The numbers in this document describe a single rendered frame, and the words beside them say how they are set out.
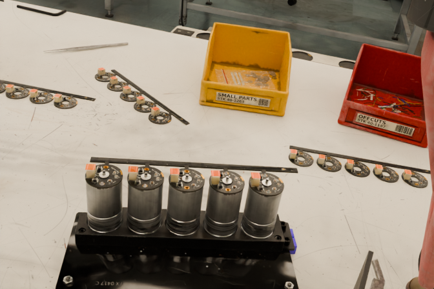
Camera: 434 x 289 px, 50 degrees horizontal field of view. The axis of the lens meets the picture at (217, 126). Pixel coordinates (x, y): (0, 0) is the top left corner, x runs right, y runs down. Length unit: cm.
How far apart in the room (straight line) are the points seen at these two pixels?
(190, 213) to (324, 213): 14
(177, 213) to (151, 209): 2
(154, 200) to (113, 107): 22
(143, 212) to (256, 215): 8
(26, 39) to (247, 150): 36
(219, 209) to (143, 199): 5
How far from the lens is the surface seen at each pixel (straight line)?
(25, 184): 43
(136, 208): 33
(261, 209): 33
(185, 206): 32
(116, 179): 32
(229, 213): 33
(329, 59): 74
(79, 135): 48
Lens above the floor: 102
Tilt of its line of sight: 32 degrees down
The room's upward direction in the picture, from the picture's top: 7 degrees clockwise
